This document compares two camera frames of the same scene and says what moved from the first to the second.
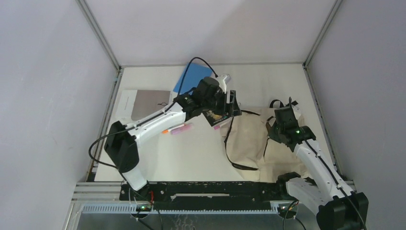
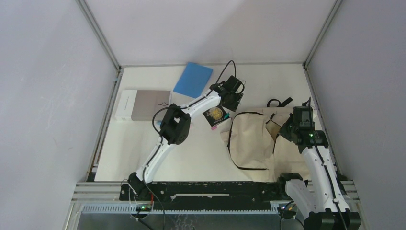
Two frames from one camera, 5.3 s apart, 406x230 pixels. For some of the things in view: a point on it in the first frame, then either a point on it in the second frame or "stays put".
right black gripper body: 275,133 -> 287,131
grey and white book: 134,104 stays put
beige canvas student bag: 255,156 stays put
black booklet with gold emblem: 213,117 stays put
